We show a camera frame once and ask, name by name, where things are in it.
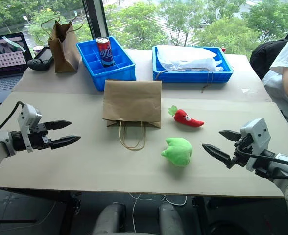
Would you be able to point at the blue divided plastic crate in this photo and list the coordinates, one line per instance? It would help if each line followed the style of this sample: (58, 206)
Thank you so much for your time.
(107, 61)

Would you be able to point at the green plush toy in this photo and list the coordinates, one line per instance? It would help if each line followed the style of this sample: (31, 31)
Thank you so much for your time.
(178, 151)

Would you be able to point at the blue shallow plastic crate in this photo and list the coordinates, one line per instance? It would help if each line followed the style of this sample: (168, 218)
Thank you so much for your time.
(191, 67)

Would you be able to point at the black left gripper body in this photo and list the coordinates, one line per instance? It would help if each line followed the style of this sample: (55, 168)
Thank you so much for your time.
(40, 138)

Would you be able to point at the white plastic bags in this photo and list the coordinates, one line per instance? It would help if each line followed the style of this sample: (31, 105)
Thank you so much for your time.
(188, 58)

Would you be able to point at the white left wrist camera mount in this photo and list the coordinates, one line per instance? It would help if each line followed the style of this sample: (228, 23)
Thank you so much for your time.
(29, 120)

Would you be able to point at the flat brown paper bag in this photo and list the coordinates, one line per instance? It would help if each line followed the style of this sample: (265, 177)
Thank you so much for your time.
(133, 104)

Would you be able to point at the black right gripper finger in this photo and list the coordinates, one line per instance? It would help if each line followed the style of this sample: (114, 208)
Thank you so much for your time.
(216, 154)
(229, 135)

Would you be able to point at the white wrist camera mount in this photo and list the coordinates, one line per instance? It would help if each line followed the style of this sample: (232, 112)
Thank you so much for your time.
(29, 120)
(255, 139)

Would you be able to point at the black backpack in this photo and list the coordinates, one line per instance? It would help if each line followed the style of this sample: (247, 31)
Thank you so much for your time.
(266, 56)

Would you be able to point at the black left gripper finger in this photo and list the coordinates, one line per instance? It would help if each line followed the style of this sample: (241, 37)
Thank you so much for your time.
(58, 124)
(64, 142)

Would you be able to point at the red and blue soda can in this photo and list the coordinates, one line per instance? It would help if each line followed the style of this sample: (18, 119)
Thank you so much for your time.
(106, 52)

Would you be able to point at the open laptop computer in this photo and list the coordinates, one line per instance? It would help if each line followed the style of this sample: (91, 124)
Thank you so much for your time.
(5, 66)

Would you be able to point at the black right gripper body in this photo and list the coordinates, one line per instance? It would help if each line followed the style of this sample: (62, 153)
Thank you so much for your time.
(242, 151)

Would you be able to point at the black handheld controller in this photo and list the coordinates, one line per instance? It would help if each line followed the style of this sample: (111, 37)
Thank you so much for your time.
(40, 60)

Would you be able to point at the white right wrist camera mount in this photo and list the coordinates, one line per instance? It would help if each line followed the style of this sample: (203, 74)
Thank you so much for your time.
(255, 139)

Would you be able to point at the person in white shirt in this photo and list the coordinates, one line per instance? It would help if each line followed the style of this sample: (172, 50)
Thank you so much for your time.
(286, 80)

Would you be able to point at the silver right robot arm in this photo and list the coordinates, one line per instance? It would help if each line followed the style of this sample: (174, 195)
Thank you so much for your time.
(281, 171)

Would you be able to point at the red chili plush toy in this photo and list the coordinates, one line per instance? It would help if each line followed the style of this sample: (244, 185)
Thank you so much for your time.
(186, 118)

